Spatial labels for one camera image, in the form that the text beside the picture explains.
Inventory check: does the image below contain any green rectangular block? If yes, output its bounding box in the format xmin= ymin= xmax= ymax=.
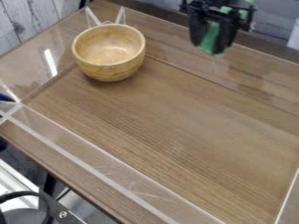
xmin=197 ymin=0 xmax=259 ymax=56

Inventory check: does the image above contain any light wooden bowl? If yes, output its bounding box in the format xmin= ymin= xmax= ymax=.
xmin=71 ymin=24 xmax=145 ymax=82

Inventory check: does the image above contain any black table leg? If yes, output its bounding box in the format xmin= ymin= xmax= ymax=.
xmin=42 ymin=174 xmax=57 ymax=196

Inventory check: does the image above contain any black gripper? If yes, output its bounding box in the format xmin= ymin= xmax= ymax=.
xmin=180 ymin=0 xmax=257 ymax=54

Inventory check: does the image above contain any black metal base plate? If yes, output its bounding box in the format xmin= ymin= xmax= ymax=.
xmin=38 ymin=195 xmax=87 ymax=224

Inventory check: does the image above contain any black cable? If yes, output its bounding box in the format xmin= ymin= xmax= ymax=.
xmin=0 ymin=191 xmax=55 ymax=224

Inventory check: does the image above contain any clear acrylic tray wall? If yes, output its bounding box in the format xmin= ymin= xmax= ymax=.
xmin=0 ymin=1 xmax=299 ymax=224

